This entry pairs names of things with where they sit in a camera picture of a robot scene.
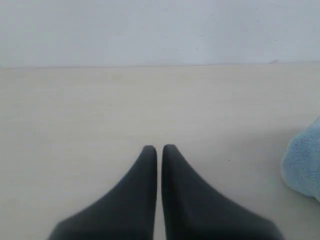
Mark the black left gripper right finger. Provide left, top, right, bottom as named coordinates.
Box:
left=161, top=144, right=284, bottom=240

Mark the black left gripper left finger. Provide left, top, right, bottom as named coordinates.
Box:
left=49, top=145, right=157, bottom=240

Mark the light blue fluffy towel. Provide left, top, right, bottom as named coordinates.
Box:
left=281, top=118, right=320, bottom=201

